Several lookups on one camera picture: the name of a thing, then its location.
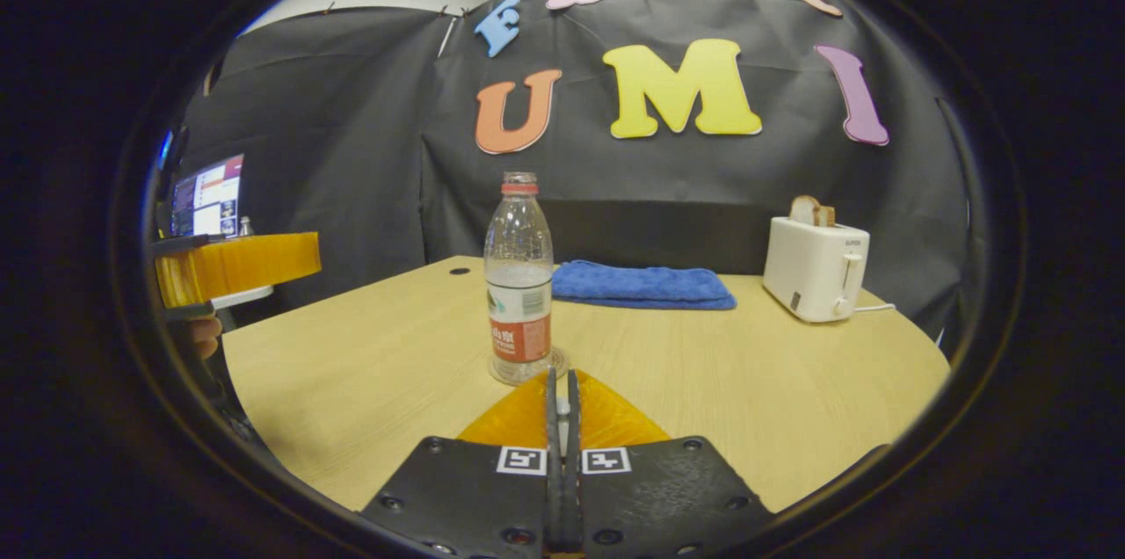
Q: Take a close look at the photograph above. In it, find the toasted bread slice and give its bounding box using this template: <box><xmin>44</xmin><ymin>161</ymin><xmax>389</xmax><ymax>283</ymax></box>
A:
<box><xmin>788</xmin><ymin>195</ymin><xmax>838</xmax><ymax>229</ymax></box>

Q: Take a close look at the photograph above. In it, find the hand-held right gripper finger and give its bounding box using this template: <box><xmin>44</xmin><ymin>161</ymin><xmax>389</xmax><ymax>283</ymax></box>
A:
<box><xmin>359</xmin><ymin>367</ymin><xmax>564</xmax><ymax>559</ymax></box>
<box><xmin>563</xmin><ymin>368</ymin><xmax>776</xmax><ymax>559</ymax></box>

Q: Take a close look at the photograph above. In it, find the clear plastic water bottle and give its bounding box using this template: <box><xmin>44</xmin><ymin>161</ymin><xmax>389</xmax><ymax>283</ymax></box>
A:
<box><xmin>484</xmin><ymin>171</ymin><xmax>555</xmax><ymax>386</ymax></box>

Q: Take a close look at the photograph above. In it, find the computer monitor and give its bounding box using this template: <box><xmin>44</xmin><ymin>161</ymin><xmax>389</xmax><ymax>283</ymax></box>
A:
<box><xmin>169</xmin><ymin>153</ymin><xmax>245</xmax><ymax>239</ymax></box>

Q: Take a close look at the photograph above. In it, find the white toaster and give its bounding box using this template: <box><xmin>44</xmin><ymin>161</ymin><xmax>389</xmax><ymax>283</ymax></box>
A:
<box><xmin>762</xmin><ymin>216</ymin><xmax>871</xmax><ymax>324</ymax></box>

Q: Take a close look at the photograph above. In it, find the blue folded towel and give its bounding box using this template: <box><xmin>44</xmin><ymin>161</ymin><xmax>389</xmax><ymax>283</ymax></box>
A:
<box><xmin>552</xmin><ymin>259</ymin><xmax>738</xmax><ymax>311</ymax></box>

